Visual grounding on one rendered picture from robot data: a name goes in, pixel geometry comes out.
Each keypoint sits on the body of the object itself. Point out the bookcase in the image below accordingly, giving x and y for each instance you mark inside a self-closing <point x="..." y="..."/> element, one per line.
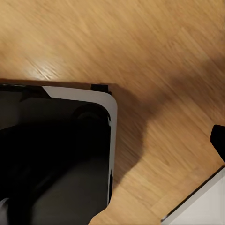
<point x="205" y="207"/>

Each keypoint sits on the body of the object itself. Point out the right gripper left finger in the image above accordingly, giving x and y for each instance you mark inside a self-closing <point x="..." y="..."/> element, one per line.
<point x="11" y="140"/>

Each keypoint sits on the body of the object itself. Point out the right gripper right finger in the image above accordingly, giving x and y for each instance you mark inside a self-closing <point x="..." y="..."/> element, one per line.
<point x="218" y="140"/>

